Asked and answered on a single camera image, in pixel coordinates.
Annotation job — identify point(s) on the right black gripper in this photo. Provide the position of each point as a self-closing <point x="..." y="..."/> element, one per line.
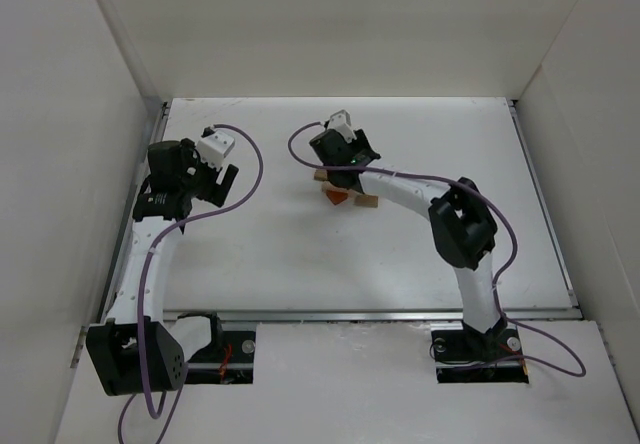
<point x="338" y="178"/>

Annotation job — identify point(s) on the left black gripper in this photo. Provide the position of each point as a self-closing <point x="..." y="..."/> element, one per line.
<point x="220" y="184"/>

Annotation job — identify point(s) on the short light wood block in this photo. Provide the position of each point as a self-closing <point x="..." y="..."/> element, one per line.
<point x="320" y="176"/>

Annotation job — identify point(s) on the orange triangular wood block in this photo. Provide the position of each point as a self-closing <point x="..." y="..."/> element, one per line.
<point x="336" y="197"/>

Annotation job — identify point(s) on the tan wood block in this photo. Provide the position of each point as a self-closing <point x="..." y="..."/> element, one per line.
<point x="366" y="201"/>

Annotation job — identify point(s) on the long light wood block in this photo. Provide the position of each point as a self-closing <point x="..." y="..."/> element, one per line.
<point x="326" y="186"/>

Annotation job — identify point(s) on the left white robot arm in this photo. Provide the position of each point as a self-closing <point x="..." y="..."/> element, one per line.
<point x="133" y="350"/>

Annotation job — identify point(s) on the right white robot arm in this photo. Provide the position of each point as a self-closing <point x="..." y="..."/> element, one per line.
<point x="462" y="227"/>

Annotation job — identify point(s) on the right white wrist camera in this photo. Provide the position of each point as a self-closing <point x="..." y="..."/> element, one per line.
<point x="341" y="123"/>

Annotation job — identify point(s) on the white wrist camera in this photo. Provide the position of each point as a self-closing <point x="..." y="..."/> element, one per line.
<point x="214" y="146"/>
<point x="341" y="123"/>

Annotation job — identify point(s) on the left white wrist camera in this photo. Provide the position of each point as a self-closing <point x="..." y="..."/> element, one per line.
<point x="214" y="146"/>

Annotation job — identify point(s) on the aluminium front rail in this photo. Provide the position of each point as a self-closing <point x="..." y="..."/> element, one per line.
<point x="354" y="316"/>

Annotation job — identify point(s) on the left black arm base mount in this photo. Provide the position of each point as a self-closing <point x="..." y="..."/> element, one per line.
<point x="228" y="359"/>

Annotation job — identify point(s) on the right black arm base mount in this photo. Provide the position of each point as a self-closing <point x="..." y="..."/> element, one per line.
<point x="463" y="356"/>

